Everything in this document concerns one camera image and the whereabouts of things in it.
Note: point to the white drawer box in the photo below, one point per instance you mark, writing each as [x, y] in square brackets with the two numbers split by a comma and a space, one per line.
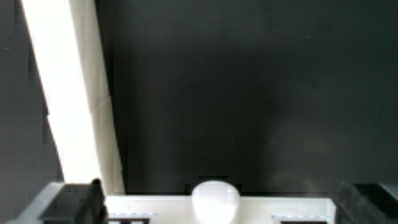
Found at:
[217, 206]

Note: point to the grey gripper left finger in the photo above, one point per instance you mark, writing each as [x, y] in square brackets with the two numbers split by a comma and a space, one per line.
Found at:
[77, 207]

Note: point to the white front border rail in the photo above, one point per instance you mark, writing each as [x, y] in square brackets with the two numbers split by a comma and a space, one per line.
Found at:
[66, 43]

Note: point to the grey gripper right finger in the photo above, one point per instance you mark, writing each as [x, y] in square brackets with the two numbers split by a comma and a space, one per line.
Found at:
[367, 203]

